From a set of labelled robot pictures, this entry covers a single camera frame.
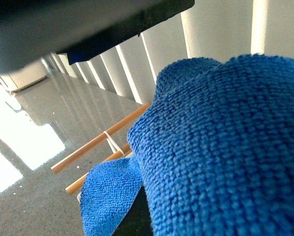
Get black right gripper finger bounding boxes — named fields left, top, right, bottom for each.
left=0, top=0, right=194, bottom=74

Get blue microfiber cloth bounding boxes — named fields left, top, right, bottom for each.
left=80, top=55, right=294, bottom=236

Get white appliance in background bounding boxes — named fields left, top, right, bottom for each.
left=0, top=60, right=47, bottom=92

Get upper wooden rack rod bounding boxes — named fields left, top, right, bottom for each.
left=51, top=103, right=150, bottom=174

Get wooden rack rod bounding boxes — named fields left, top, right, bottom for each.
left=65, top=144, right=131, bottom=196
left=51, top=103, right=150, bottom=174

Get white towel rack stand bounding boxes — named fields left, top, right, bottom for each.
left=77, top=131, right=133, bottom=205

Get lower wooden rack rod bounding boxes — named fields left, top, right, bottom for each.
left=65, top=144, right=131, bottom=196

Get white curtain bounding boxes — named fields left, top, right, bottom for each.
left=42, top=0, right=294, bottom=104

